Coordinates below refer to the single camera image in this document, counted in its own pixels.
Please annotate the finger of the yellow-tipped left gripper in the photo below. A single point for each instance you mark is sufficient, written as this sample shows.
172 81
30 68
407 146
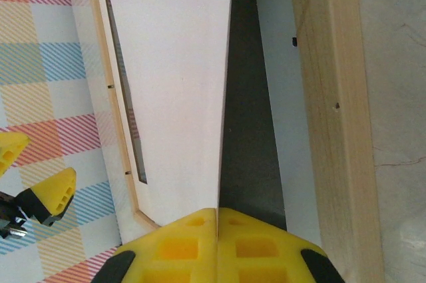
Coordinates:
50 196
11 150

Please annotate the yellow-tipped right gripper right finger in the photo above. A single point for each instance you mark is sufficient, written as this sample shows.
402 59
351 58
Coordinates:
259 249

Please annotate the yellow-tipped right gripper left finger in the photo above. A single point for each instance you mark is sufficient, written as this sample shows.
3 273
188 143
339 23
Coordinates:
179 249

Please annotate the light wooden picture frame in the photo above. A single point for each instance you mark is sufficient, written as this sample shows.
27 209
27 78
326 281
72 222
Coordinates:
339 96

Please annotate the building photo print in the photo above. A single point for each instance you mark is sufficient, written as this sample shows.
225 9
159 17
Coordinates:
289 130
179 80

